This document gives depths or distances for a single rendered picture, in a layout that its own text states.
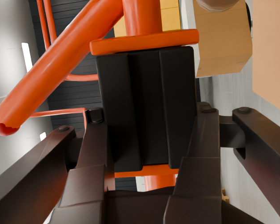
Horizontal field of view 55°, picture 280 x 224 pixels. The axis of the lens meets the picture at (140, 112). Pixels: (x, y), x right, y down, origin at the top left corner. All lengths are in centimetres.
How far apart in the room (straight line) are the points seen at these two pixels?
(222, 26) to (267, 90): 165
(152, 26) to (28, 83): 10
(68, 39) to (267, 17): 23
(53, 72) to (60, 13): 1130
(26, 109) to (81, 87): 1096
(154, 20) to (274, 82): 20
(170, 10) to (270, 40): 713
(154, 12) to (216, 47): 176
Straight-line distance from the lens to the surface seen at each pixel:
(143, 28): 16
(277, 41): 32
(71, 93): 1132
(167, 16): 744
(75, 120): 1153
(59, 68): 19
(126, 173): 17
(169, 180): 19
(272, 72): 34
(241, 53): 192
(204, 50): 190
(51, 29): 831
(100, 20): 18
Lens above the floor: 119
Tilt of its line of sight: 7 degrees up
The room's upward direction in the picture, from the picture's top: 96 degrees counter-clockwise
